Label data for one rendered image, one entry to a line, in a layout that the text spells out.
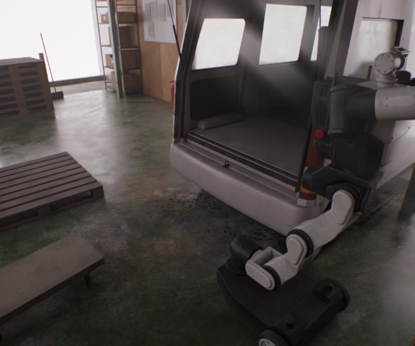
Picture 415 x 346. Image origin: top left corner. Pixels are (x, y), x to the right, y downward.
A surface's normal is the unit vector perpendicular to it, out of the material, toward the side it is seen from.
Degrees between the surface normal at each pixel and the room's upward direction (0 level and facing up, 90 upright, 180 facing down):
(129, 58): 90
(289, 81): 87
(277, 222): 92
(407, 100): 72
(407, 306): 0
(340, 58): 77
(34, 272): 0
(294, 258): 90
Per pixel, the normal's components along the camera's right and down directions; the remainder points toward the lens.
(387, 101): -0.65, 0.03
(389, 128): -0.06, 0.37
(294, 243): -0.76, 0.29
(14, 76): 0.67, 0.33
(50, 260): 0.00, -0.90
